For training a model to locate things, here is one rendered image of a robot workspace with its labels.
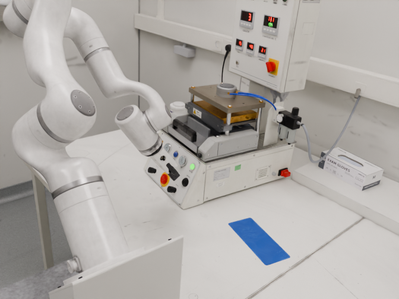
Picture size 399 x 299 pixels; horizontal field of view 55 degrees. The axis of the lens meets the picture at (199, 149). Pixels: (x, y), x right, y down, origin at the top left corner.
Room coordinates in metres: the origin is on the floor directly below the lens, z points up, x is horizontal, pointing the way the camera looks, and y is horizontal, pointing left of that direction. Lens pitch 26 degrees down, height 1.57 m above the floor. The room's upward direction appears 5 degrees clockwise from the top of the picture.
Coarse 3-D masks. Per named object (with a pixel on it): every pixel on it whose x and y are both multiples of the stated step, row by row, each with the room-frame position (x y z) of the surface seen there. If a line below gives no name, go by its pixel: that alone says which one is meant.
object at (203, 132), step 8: (192, 120) 1.43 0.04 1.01; (168, 128) 1.44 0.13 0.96; (192, 128) 1.42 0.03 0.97; (200, 128) 1.38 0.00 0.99; (208, 128) 1.35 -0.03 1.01; (176, 136) 1.39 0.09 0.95; (184, 136) 1.34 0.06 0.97; (200, 136) 1.35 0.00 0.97; (208, 136) 1.34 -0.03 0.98; (192, 144) 1.29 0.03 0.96; (200, 144) 1.28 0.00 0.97
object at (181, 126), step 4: (176, 120) 1.40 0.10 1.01; (176, 124) 1.39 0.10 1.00; (180, 124) 1.37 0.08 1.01; (184, 124) 1.37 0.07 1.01; (176, 128) 1.42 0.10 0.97; (180, 128) 1.36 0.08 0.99; (184, 128) 1.34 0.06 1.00; (188, 128) 1.33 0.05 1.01; (188, 132) 1.32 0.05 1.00; (192, 132) 1.30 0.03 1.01; (196, 132) 1.30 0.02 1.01; (192, 136) 1.29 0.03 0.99; (196, 136) 1.30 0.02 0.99; (192, 140) 1.30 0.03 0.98; (196, 140) 1.30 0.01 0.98
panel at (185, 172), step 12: (180, 156) 1.32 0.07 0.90; (192, 156) 1.28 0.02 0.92; (156, 168) 1.38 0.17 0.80; (180, 168) 1.29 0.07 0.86; (156, 180) 1.35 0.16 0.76; (168, 180) 1.30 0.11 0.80; (180, 180) 1.25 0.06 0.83; (192, 180) 1.21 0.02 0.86; (168, 192) 1.27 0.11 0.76; (180, 192) 1.22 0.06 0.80; (180, 204) 1.19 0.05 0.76
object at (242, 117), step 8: (200, 104) 1.47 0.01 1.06; (208, 104) 1.48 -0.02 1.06; (216, 112) 1.40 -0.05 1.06; (224, 112) 1.40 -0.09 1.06; (240, 112) 1.42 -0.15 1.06; (248, 112) 1.42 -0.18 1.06; (256, 112) 1.43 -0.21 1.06; (224, 120) 1.34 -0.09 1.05; (232, 120) 1.36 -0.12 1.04; (240, 120) 1.39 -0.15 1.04; (248, 120) 1.41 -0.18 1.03
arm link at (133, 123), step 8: (120, 112) 1.11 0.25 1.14; (128, 112) 1.09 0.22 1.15; (136, 112) 1.08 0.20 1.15; (144, 112) 1.12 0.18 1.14; (120, 120) 1.07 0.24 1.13; (128, 120) 1.06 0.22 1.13; (136, 120) 1.07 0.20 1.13; (144, 120) 1.09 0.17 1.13; (120, 128) 1.08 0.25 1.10; (128, 128) 1.06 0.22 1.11; (136, 128) 1.07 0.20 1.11; (144, 128) 1.08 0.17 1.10; (152, 128) 1.09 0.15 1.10; (128, 136) 1.08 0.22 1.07; (136, 136) 1.08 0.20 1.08; (144, 136) 1.09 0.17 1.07; (152, 136) 1.10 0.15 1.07; (136, 144) 1.09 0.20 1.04; (144, 144) 1.09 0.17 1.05; (152, 144) 1.10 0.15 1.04
